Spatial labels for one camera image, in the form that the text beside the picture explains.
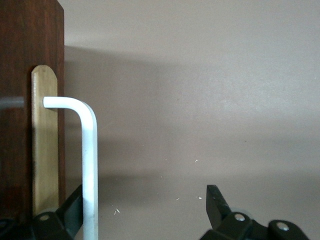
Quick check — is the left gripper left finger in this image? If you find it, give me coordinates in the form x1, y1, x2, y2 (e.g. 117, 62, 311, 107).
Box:
0, 183, 85, 240

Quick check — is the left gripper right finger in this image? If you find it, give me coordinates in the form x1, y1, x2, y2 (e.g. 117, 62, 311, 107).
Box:
199, 184, 311, 240

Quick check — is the wooden drawer with white handle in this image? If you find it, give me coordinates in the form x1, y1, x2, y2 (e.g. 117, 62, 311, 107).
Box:
26, 7, 100, 240

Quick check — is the dark brown wooden cabinet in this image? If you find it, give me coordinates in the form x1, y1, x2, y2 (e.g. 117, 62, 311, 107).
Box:
0, 0, 66, 226

